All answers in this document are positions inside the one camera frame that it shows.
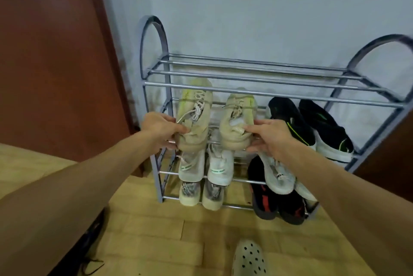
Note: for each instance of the white sneaker with green tab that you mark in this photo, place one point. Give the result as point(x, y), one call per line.
point(192, 164)
point(221, 164)

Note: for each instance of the person's right thumb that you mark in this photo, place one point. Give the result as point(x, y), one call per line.
point(254, 129)

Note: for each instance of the grey metal shoe rack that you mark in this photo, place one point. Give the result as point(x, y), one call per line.
point(258, 72)

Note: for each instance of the brown wooden door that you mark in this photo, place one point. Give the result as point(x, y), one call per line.
point(55, 59)

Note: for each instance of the person's left thumb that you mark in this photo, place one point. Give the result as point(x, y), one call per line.
point(178, 129)

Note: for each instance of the person's left forearm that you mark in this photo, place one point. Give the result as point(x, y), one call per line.
point(74, 201)

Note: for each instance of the person's right hand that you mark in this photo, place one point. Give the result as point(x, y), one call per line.
point(277, 142)

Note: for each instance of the black sneaker with green stripe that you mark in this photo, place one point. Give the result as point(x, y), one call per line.
point(329, 130)
point(293, 121)

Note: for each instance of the black laced shoe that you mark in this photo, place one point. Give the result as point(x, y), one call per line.
point(85, 246)

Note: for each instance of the black sneaker with red stripes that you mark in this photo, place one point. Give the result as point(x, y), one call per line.
point(263, 198)
point(292, 209)

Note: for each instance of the person's left hand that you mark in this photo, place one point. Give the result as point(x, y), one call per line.
point(158, 132)

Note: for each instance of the person's right forearm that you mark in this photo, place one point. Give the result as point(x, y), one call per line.
point(348, 214)

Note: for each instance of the brown wooden cabinet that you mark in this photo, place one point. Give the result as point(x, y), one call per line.
point(387, 163)

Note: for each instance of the white perforated clog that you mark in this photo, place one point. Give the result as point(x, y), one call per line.
point(249, 259)

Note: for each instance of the cream grey patterned sneaker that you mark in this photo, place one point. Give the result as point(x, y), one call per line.
point(189, 194)
point(213, 197)

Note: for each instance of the beige sneaker with white laces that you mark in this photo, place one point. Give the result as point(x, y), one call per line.
point(240, 114)
point(196, 105)

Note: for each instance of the white grey laced sneaker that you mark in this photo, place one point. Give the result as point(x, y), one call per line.
point(306, 192)
point(279, 177)

